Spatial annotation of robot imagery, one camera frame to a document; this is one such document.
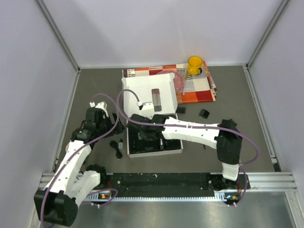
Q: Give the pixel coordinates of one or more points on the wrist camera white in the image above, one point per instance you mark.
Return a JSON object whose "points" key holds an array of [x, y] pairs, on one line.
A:
{"points": [[100, 105], [146, 109]]}

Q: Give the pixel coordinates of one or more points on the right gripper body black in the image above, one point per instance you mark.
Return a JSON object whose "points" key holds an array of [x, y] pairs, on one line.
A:
{"points": [[151, 119]]}

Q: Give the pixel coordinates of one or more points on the pink dotted plate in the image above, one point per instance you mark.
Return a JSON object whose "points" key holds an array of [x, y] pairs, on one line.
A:
{"points": [[178, 80]]}

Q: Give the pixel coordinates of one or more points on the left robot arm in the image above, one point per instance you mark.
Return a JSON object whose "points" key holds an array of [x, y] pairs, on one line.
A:
{"points": [[59, 201]]}

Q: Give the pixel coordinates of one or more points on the white cardboard box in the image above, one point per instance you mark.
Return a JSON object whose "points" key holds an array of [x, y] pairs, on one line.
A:
{"points": [[158, 89]]}

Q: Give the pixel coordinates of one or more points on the small oil bottle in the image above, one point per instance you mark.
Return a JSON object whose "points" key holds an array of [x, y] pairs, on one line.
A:
{"points": [[120, 144]]}

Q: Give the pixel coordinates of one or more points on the white cable duct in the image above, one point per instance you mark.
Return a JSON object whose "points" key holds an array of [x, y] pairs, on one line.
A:
{"points": [[216, 196]]}

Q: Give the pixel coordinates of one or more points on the black plastic tray insert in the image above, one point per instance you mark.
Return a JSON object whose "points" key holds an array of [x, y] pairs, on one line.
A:
{"points": [[141, 148]]}

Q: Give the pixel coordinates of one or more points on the silver hair clipper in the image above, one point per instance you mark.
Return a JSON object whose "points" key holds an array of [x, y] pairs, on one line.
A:
{"points": [[161, 144]]}

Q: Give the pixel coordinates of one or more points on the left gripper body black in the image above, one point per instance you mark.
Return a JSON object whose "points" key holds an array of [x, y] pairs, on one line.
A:
{"points": [[105, 126]]}

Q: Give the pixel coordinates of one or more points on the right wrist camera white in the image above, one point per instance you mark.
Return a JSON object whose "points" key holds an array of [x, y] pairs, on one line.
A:
{"points": [[146, 109]]}

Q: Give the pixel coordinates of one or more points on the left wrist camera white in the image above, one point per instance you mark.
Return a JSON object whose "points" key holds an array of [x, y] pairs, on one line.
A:
{"points": [[100, 105]]}

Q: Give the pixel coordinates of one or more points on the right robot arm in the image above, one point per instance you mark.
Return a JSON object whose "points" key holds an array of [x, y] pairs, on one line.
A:
{"points": [[223, 137]]}

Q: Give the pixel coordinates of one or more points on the yellow mug black handle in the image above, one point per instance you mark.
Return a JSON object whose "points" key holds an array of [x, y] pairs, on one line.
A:
{"points": [[194, 65]]}

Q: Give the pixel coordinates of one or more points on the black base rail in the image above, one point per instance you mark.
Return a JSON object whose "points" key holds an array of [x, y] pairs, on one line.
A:
{"points": [[170, 184]]}

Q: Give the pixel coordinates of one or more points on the black clipper comb guard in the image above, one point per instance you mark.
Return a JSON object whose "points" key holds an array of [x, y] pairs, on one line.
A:
{"points": [[204, 113], [148, 136], [181, 110]]}

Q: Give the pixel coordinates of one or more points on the orange patterned cloth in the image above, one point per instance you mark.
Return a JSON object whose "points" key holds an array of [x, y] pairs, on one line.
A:
{"points": [[198, 88]]}

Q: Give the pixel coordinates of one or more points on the aluminium frame rail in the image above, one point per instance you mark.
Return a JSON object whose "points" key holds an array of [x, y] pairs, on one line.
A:
{"points": [[272, 181]]}

